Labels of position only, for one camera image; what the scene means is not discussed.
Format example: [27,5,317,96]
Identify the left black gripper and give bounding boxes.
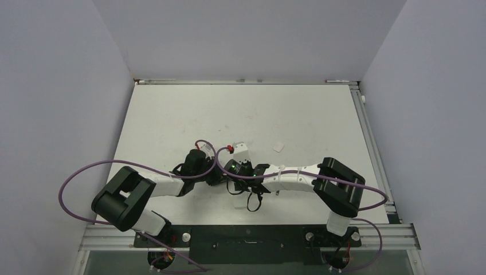
[193,156,231,186]

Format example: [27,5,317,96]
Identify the white red remote control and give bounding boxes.
[233,193,248,210]

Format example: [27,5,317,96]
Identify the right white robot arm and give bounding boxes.
[224,158,366,245]

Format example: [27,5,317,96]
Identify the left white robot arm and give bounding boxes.
[91,149,222,246]

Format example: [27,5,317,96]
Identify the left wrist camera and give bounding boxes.
[198,142,214,158]

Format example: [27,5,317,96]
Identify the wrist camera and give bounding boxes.
[227,142,251,165]
[198,142,214,158]

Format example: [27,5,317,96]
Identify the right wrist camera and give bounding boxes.
[227,142,251,165]

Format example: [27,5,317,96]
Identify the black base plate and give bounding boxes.
[156,225,359,265]

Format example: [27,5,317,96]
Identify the aluminium rail back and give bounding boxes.
[134,78,359,86]

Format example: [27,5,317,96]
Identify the aluminium rail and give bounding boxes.
[134,78,359,86]
[349,82,398,215]
[79,223,421,251]

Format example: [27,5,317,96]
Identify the aluminium rail right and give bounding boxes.
[349,82,398,215]

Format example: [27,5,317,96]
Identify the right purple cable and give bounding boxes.
[215,146,389,273]

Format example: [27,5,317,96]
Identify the aluminium rail front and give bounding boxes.
[79,223,421,251]

